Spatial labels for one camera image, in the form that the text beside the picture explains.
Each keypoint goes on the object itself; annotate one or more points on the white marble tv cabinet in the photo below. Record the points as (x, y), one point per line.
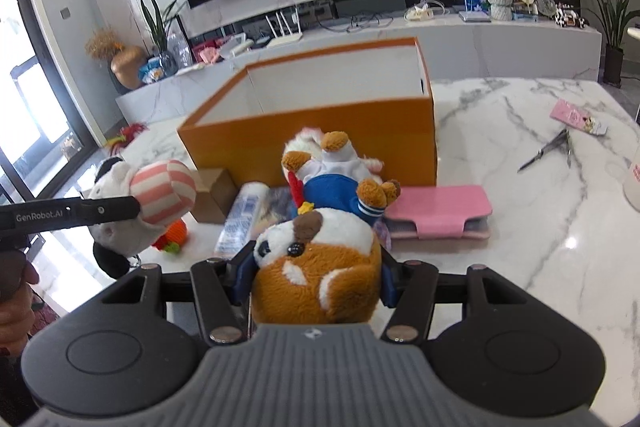
(453, 50)

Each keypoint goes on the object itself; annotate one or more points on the metal scissors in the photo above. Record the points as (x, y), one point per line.
(561, 142)

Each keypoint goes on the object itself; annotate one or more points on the gold round vase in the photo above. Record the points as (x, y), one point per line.
(125, 66)

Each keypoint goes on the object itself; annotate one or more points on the pink card packet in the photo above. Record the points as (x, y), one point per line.
(577, 118)

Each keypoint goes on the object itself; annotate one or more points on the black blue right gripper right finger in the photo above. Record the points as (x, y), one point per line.
(408, 288)

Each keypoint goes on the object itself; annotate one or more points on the red green feather toy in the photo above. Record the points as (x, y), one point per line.
(124, 137)

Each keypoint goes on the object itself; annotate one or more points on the large orange storage box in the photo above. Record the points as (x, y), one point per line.
(320, 116)

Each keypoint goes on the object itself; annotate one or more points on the dark illustrated book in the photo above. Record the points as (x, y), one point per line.
(278, 206)

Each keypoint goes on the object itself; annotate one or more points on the pink phone case wallet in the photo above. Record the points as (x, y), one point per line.
(440, 212)

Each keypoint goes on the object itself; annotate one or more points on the green potted plant right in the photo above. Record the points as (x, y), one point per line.
(614, 16)

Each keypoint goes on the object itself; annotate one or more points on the small brown cardboard box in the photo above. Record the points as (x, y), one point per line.
(215, 195)

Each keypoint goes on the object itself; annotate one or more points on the person's left hand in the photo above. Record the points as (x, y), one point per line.
(17, 317)

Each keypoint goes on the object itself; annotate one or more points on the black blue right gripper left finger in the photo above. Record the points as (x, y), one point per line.
(221, 290)

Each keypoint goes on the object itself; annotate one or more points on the brown white plush dog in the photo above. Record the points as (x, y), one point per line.
(324, 266)

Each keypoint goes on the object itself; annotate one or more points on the white wifi router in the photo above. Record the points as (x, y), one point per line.
(285, 28)

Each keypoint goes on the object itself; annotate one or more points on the white woven basket stack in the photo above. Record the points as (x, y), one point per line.
(500, 9)

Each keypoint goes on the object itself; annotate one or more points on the orange crochet carrot toy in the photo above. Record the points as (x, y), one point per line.
(173, 239)

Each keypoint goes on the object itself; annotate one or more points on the white plush with striped hat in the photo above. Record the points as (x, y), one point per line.
(165, 191)

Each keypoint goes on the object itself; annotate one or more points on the white tube with blue label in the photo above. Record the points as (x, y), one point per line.
(241, 220)

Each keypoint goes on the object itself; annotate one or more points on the green potted plant left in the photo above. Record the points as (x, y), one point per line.
(158, 22)

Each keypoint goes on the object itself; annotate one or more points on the green potted plant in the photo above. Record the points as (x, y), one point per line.
(158, 22)
(614, 16)

